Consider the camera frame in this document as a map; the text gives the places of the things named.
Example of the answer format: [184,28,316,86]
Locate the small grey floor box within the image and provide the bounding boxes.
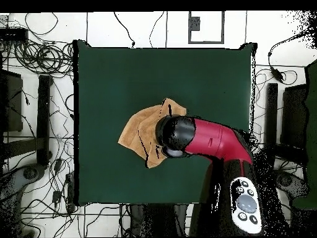
[190,16,201,32]

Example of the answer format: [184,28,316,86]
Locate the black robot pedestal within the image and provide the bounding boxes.
[128,204,189,237]

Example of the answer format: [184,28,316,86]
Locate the dark flat panel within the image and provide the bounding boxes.
[0,69,24,133]
[281,84,308,149]

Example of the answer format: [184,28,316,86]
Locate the coiled black cables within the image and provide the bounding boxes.
[13,39,74,76]

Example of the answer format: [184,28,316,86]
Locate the thin black cable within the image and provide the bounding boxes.
[149,11,165,48]

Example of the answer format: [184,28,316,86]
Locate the black stand bar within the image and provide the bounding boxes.
[36,74,53,166]
[265,82,279,149]

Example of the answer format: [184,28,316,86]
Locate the tan terry towel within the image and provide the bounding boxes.
[118,98,188,169]

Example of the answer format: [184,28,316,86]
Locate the black cable with plug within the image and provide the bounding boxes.
[113,11,136,48]

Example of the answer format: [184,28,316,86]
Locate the black cable with adapter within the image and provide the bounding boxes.
[267,29,317,86]

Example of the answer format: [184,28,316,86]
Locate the grey square floor frame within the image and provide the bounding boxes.
[188,11,225,45]

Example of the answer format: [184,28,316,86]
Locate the dark swivel chair base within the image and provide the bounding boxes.
[0,164,46,200]
[274,170,310,200]

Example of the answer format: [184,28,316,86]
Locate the dark green table cloth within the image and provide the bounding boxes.
[73,39,258,206]

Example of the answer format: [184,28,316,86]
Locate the black electronics box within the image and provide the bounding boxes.
[0,27,30,42]

